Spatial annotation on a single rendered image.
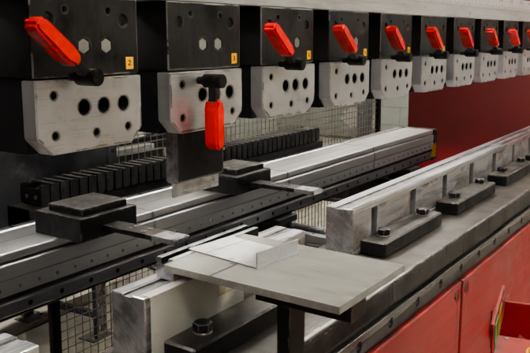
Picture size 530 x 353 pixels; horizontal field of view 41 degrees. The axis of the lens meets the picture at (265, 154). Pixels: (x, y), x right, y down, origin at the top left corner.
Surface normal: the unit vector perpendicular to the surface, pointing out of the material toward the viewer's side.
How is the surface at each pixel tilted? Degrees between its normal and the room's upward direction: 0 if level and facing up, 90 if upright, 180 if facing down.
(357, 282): 0
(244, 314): 0
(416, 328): 90
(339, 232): 90
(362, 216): 90
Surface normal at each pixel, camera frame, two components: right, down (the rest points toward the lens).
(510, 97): -0.57, 0.14
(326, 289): 0.00, -0.99
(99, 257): 0.82, 0.09
